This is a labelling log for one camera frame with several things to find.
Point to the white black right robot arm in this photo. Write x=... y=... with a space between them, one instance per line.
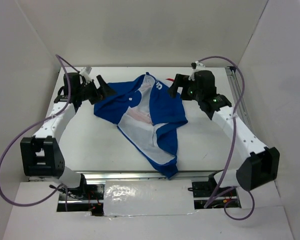
x=260 y=163

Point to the blue white red jacket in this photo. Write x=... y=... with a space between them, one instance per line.
x=148 y=118

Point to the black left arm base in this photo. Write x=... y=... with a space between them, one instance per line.
x=92 y=201

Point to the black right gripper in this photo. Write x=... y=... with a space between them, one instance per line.
x=179 y=81

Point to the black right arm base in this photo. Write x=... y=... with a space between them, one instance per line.
x=202 y=190

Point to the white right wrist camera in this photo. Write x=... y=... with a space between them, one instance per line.
x=196 y=67

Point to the aluminium side rail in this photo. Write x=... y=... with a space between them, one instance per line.
x=236 y=86

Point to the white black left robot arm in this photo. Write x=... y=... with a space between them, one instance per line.
x=41 y=154

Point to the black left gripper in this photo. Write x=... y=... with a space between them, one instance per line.
x=105 y=89

